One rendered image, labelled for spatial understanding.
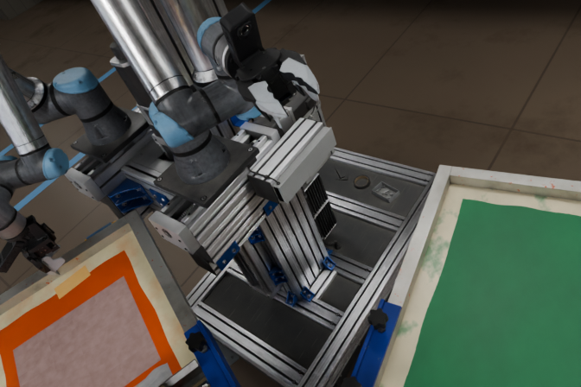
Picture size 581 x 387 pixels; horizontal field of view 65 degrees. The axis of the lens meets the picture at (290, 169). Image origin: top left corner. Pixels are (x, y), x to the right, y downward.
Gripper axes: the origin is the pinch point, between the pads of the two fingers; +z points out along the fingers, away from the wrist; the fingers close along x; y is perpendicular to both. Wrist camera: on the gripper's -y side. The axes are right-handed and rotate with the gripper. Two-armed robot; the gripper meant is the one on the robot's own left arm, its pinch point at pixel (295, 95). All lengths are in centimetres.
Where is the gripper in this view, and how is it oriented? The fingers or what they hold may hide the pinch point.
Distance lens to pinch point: 60.9
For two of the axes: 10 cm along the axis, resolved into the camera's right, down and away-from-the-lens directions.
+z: 4.6, 4.9, -7.4
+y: 4.0, 6.3, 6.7
